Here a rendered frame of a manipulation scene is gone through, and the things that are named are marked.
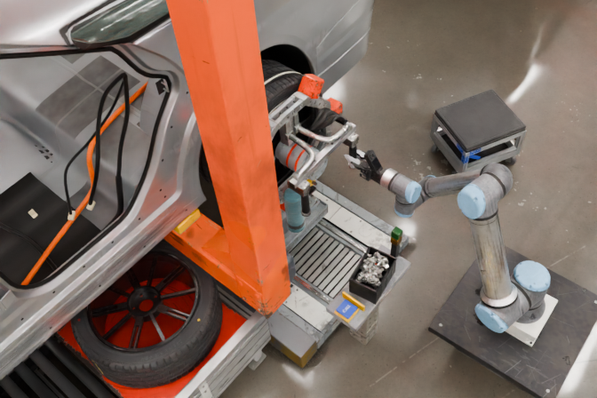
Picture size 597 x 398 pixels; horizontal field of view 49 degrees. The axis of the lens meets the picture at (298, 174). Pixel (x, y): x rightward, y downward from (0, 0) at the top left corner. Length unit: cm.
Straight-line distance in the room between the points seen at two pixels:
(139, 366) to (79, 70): 141
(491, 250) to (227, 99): 128
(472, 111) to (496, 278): 144
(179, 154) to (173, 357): 87
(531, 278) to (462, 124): 122
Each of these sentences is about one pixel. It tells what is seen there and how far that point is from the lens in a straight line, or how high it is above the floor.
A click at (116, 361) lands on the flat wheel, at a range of 299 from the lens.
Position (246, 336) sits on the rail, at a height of 37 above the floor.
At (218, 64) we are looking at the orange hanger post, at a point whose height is 198.
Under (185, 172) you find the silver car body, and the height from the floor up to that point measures 101.
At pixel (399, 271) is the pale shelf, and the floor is 45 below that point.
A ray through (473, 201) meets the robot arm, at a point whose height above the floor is 117.
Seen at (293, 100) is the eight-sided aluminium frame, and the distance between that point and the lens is 288.
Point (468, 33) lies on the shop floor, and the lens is 500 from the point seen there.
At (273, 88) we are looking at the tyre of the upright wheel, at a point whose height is 118.
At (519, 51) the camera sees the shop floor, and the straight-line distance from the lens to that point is 492.
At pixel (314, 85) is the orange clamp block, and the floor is 114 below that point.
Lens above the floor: 312
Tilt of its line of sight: 51 degrees down
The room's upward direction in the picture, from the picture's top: 5 degrees counter-clockwise
